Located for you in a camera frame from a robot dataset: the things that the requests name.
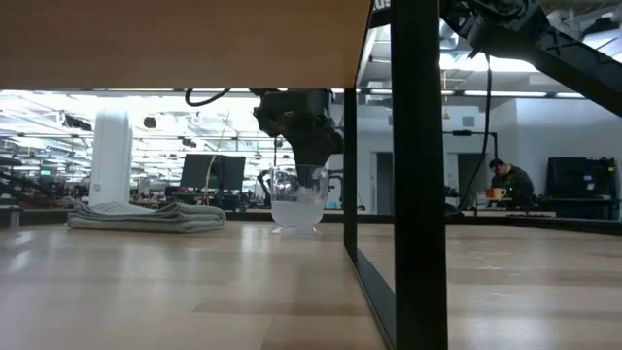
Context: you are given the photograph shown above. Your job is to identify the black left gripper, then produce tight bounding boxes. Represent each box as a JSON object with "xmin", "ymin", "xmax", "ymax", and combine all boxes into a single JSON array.
[{"xmin": 252, "ymin": 88, "xmax": 345, "ymax": 190}]

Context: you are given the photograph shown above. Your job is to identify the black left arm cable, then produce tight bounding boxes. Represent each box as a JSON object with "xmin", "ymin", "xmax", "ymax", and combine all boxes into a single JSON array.
[{"xmin": 184, "ymin": 88, "xmax": 233, "ymax": 108}]

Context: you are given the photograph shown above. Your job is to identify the seated person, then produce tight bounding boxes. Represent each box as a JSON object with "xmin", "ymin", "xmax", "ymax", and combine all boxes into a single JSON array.
[{"xmin": 487, "ymin": 157, "xmax": 536, "ymax": 209}]

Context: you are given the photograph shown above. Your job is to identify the black background monitors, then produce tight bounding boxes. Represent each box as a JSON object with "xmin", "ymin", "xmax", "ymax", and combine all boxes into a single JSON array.
[{"xmin": 179, "ymin": 154, "xmax": 248, "ymax": 192}]

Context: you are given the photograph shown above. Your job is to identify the folded grey towel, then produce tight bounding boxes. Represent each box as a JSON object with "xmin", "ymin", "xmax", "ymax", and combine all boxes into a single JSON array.
[{"xmin": 66, "ymin": 195, "xmax": 227, "ymax": 235}]

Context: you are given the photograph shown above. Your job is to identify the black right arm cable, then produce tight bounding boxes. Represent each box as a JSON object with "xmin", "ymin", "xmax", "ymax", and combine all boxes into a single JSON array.
[{"xmin": 455, "ymin": 52, "xmax": 493, "ymax": 211}]

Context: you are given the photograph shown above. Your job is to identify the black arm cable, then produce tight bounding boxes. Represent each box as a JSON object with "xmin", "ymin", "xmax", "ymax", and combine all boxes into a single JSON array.
[
  {"xmin": 455, "ymin": 52, "xmax": 493, "ymax": 211},
  {"xmin": 184, "ymin": 88, "xmax": 233, "ymax": 108}
]

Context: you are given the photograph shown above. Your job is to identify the black cabinet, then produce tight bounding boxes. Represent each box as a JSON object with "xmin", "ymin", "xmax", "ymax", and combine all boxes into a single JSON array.
[{"xmin": 547, "ymin": 156, "xmax": 619, "ymax": 221}]

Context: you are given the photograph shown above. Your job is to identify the white pillar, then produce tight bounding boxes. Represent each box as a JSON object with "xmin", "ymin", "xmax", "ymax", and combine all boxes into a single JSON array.
[{"xmin": 87, "ymin": 109, "xmax": 134, "ymax": 208}]

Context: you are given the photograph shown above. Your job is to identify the black table frame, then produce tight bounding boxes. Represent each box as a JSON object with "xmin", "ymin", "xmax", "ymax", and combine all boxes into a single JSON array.
[{"xmin": 18, "ymin": 207, "xmax": 622, "ymax": 237}]

